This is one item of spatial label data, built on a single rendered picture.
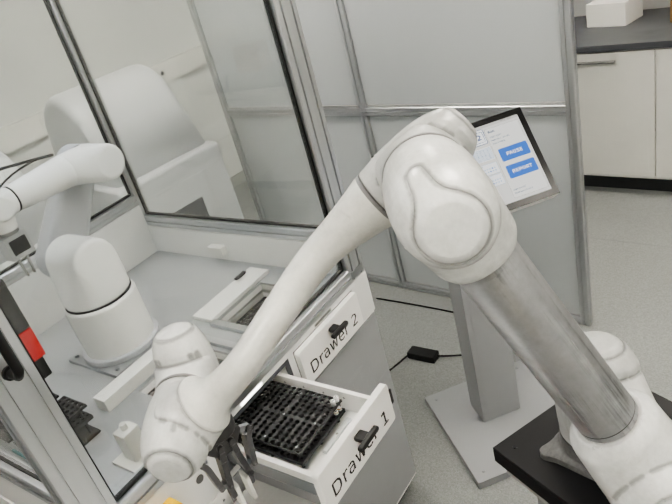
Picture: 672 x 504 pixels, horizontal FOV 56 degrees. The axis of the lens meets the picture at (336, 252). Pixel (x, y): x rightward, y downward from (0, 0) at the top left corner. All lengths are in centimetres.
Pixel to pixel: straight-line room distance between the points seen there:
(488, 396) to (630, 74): 210
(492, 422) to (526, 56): 141
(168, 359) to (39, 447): 28
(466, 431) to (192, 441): 172
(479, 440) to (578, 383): 157
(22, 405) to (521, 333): 82
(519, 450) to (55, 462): 92
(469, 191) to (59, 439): 85
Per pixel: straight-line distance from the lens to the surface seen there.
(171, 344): 113
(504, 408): 262
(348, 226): 100
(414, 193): 78
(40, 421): 124
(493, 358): 244
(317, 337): 171
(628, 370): 128
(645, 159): 407
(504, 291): 89
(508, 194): 205
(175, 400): 103
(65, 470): 130
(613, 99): 399
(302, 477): 142
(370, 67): 301
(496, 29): 265
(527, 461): 145
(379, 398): 148
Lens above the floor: 189
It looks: 28 degrees down
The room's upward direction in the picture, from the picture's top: 16 degrees counter-clockwise
